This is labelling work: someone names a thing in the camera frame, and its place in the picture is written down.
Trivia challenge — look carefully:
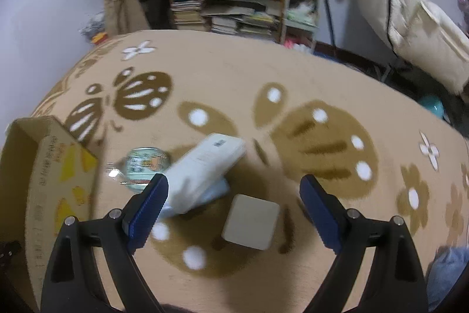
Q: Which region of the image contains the person's grey clothing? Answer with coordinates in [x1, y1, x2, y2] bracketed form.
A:
[427, 246, 469, 312]

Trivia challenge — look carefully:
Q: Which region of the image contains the light blue device with strap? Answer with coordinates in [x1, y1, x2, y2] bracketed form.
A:
[159, 178, 231, 219]

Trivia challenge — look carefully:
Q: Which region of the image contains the printed cardboard box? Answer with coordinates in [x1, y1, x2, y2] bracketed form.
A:
[0, 116, 99, 313]

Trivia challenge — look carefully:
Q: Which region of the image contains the stack of books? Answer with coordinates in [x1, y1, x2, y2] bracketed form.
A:
[170, 0, 283, 40]

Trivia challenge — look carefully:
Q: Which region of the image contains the round cartoon print tin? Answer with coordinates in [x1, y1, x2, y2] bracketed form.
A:
[123, 147, 172, 193]

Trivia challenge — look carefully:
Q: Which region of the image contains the cream long device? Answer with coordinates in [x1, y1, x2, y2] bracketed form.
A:
[161, 133, 247, 214]

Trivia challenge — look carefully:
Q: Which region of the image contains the beige butterfly blanket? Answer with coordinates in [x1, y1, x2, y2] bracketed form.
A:
[0, 30, 469, 313]

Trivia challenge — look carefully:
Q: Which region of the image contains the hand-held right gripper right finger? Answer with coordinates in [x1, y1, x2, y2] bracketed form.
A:
[299, 174, 429, 313]

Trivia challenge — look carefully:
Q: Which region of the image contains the teal ball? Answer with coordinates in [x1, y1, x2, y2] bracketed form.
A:
[418, 95, 446, 119]

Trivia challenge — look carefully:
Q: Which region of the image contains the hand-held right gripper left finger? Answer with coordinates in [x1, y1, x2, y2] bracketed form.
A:
[40, 173, 170, 313]

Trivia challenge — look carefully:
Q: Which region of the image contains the cream square power bank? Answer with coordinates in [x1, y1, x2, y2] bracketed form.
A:
[221, 194, 281, 251]

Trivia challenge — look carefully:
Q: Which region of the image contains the silver key ring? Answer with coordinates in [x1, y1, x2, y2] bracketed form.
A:
[106, 163, 127, 182]

